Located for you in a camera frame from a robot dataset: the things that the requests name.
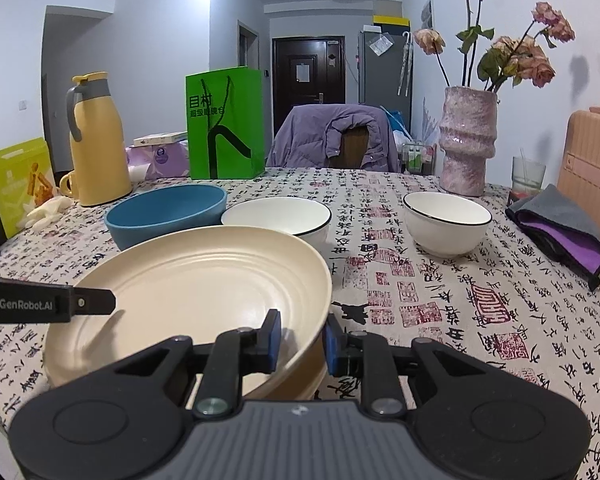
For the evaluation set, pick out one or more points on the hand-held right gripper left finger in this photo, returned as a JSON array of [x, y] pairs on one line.
[[275, 337]]

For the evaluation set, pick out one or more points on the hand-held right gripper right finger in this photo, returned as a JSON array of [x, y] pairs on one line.
[[332, 347]]

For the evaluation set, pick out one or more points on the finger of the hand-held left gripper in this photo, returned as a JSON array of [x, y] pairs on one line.
[[92, 301]]

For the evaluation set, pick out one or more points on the blue ribbed bowl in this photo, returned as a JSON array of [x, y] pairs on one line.
[[145, 230]]

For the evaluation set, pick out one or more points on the large white black-rimmed bowl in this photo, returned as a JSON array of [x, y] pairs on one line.
[[275, 215]]

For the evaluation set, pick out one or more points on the small white black-rimmed bowl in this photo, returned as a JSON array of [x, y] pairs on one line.
[[445, 235]]

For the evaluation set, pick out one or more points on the white gloves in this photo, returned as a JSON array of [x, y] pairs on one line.
[[50, 208]]

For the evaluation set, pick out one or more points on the calligraphy print tablecloth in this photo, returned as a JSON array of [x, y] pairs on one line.
[[430, 285]]

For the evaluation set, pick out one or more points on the yellow-green snack bag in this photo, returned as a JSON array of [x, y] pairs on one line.
[[15, 180]]

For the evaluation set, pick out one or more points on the yellow thermos jug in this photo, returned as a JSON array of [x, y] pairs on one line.
[[100, 160]]

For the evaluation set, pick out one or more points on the purple tissue pack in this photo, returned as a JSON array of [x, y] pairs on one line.
[[165, 160]]

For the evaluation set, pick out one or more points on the flat white cardboard box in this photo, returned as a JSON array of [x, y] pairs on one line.
[[160, 138]]

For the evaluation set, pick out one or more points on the brown wooden chair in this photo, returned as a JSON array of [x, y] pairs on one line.
[[352, 150]]

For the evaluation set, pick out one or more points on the purple padded jacket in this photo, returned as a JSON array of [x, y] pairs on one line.
[[305, 135]]

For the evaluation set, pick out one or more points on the storage rack with bottles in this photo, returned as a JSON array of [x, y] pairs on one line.
[[417, 157]]

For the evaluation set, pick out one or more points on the green paper bag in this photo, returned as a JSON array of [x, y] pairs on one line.
[[240, 125]]

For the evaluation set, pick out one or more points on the blue plastic bag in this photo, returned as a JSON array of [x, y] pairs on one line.
[[397, 117]]

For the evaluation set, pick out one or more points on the dark brown entrance door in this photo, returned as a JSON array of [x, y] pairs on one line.
[[285, 85]]

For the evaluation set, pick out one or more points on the clear drinking glass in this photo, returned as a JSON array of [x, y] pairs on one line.
[[527, 175]]

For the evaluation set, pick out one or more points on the grey and purple cloth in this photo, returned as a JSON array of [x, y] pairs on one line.
[[555, 210]]

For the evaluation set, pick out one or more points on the grey refrigerator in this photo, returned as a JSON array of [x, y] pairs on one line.
[[375, 80]]

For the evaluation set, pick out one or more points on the white folded umbrella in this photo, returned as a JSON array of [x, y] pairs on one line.
[[406, 65]]

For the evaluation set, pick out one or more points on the clear plastic bag on refrigerator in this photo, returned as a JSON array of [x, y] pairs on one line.
[[380, 44]]

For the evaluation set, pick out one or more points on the yellow and black box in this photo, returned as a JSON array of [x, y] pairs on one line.
[[391, 21]]

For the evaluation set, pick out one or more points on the bunch of dried pink roses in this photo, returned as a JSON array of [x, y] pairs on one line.
[[530, 60]]

